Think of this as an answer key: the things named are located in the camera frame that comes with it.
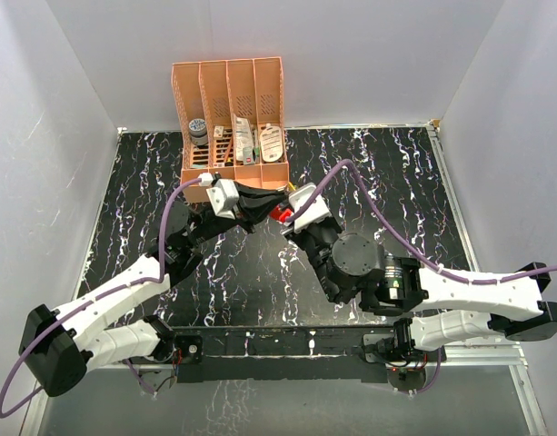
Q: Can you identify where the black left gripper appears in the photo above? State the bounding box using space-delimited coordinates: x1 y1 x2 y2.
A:
185 182 286 248

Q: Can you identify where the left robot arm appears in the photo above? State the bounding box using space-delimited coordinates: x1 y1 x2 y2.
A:
19 173 287 397

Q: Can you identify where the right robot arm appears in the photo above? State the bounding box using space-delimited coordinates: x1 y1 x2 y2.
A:
283 218 557 365

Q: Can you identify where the white product packet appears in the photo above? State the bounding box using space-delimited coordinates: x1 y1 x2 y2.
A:
234 116 254 165

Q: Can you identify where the oval white blister pack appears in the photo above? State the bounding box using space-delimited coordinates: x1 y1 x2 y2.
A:
259 124 283 164

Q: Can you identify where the small white card box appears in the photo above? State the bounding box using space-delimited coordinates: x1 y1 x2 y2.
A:
213 125 224 139

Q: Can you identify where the grey round tin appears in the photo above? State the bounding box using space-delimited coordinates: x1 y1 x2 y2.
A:
188 118 209 147

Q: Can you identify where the orange plastic desk organizer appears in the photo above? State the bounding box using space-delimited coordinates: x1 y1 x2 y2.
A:
171 56 290 190

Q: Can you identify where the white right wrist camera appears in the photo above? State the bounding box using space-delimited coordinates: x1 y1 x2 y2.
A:
280 182 333 235

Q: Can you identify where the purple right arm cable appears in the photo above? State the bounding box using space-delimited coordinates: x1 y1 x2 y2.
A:
293 159 557 395

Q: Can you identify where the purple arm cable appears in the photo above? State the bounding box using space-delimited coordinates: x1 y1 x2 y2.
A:
293 159 557 395
0 176 206 418

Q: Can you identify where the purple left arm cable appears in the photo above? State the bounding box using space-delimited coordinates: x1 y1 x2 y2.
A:
0 176 206 418

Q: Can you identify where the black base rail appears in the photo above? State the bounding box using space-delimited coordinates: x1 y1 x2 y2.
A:
123 324 443 386

